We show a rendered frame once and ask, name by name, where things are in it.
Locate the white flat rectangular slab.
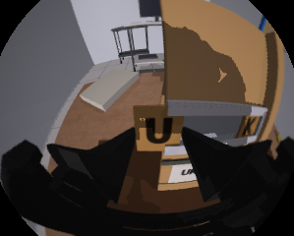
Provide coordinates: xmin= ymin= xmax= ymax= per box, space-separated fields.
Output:
xmin=80 ymin=70 xmax=140 ymax=111

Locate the yellow flat disc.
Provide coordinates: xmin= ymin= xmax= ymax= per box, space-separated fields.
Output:
xmin=276 ymin=134 xmax=281 ymax=145

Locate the tan wooden board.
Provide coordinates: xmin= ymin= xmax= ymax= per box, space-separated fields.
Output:
xmin=157 ymin=0 xmax=285 ymax=190

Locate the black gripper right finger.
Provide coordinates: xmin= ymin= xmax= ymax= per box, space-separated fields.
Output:
xmin=182 ymin=126 xmax=272 ymax=203

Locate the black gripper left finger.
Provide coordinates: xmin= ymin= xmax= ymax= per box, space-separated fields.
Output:
xmin=47 ymin=127 xmax=136 ymax=205

